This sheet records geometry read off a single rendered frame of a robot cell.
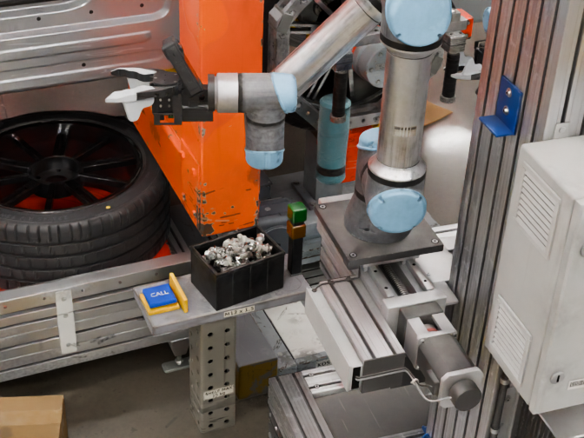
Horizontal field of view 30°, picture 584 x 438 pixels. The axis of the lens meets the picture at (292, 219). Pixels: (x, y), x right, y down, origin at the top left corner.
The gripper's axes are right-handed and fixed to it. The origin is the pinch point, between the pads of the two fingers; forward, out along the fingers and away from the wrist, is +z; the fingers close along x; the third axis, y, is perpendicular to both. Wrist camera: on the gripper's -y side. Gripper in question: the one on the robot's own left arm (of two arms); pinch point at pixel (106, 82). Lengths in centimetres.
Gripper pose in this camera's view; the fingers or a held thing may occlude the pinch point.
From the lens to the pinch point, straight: 207.2
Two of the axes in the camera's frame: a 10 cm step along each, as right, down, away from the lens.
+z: -10.0, 0.1, -0.8
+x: -0.8, -4.5, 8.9
